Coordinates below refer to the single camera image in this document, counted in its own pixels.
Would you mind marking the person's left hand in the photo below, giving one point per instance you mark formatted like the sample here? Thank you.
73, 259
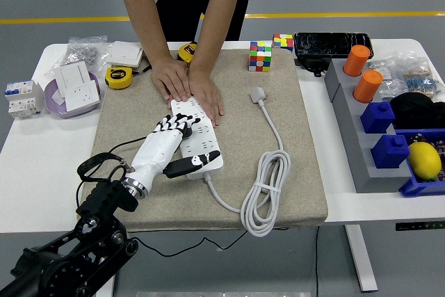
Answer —
206, 92

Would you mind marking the person's right hand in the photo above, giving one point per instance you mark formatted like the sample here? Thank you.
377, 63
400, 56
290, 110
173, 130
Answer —
171, 78

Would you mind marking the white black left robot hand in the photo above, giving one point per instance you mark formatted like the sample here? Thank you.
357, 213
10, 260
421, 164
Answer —
156, 151

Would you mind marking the black power adapter plug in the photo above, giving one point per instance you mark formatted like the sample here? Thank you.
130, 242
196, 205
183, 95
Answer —
188, 132

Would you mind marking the white power strip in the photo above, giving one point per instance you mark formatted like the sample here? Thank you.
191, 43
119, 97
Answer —
205, 144

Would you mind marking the person's right forearm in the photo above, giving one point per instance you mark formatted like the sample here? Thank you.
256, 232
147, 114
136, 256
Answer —
146, 12

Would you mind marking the person's left forearm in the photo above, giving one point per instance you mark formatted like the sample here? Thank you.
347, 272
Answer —
219, 15

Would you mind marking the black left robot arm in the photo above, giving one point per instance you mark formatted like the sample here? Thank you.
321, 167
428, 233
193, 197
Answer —
104, 196

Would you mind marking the white power strip plug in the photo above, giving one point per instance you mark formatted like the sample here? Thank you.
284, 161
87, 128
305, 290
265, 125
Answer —
258, 94

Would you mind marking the yellow tape measure red label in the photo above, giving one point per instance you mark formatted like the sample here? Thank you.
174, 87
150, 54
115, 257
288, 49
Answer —
185, 51

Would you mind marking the grey-brown mat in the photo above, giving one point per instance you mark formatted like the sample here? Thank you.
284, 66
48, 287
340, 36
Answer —
146, 199

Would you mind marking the yellow black tape measure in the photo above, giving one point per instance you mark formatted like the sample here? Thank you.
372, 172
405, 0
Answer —
119, 78

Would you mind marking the large colourful puzzle cube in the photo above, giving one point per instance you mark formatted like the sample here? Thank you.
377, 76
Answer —
260, 55

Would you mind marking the white socket panel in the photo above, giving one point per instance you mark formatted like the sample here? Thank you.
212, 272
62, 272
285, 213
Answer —
82, 97

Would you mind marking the small colourful puzzle cube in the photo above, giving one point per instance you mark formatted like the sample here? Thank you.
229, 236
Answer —
283, 42

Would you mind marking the clear bag of metal screws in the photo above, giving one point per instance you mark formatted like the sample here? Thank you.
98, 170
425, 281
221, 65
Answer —
82, 53

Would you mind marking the purple bowl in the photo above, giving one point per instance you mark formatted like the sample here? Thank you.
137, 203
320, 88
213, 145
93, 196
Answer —
60, 111

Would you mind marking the small black device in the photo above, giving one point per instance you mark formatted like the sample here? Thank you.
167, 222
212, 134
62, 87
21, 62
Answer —
313, 64

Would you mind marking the white paper slip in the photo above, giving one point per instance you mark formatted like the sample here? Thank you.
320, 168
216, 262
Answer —
57, 98

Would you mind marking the black plastic tray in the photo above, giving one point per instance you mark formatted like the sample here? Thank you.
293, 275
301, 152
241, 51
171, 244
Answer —
331, 43

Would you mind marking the white circuit breaker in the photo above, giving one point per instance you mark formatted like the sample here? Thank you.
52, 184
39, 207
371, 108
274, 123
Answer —
21, 100

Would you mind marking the orange cylinder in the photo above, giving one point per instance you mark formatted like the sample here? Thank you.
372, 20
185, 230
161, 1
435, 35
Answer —
367, 86
356, 60

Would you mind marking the grey block holder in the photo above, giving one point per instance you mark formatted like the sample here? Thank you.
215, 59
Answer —
362, 158

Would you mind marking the blue block with knob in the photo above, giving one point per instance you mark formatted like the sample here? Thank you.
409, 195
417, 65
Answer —
390, 152
378, 118

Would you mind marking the clear bag of small parts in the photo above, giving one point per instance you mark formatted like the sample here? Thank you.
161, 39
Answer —
388, 83

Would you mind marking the black cloth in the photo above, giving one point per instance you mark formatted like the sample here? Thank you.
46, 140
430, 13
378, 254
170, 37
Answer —
414, 109

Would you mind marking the clear bag of blue resistors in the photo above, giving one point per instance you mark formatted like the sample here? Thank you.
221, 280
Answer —
423, 81

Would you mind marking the yellow lemon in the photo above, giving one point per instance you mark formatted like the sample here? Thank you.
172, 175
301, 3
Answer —
424, 161

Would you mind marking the blue plastic bin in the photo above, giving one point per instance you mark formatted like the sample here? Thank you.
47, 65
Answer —
418, 188

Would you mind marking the black table control panel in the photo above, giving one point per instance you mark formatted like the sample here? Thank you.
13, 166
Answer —
419, 226

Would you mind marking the white wall switch plate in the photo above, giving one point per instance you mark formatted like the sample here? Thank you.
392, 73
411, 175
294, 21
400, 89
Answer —
122, 53

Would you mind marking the white switch panel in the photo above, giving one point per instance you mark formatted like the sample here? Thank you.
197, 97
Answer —
73, 74

